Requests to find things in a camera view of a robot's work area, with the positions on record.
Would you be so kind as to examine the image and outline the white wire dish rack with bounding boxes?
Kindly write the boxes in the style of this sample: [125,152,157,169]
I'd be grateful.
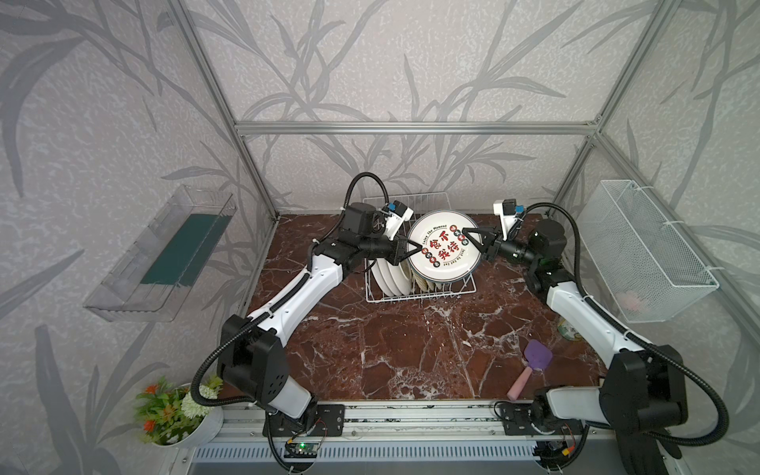
[364,191,477,304]

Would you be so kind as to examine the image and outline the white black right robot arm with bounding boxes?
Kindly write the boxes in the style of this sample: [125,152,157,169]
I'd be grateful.
[457,201,730,474]

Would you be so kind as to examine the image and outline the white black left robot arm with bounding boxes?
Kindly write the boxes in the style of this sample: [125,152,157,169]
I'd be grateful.
[189,195,422,433]

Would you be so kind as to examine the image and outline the small round patterned dish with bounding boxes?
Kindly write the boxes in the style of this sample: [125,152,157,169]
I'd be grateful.
[557,318,583,342]

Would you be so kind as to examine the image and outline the purple pink spatula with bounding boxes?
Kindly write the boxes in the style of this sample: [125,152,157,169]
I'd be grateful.
[507,340,553,401]

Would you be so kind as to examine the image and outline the pink object in basket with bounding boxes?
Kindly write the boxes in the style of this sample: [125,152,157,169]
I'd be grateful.
[615,291,647,314]

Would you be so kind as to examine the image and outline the green mat in shelf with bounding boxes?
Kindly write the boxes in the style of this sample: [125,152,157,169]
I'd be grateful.
[141,214,232,287]

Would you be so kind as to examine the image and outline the green lit circuit board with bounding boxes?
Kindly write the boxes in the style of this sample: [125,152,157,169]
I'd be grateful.
[283,439,324,460]

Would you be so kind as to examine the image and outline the potted artificial flowers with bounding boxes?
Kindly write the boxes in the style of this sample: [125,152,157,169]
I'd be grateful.
[135,378,224,448]

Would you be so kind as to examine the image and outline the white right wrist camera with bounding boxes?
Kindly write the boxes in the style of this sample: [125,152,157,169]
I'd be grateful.
[493,199,524,241]

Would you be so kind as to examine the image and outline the white mesh wall basket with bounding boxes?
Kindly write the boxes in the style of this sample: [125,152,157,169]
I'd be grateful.
[577,180,720,324]

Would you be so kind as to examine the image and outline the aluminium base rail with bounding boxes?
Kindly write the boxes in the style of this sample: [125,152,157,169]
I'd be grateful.
[160,400,615,474]

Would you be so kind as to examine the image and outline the clear plastic wall shelf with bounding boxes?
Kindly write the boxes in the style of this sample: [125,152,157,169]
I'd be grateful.
[84,185,237,323]

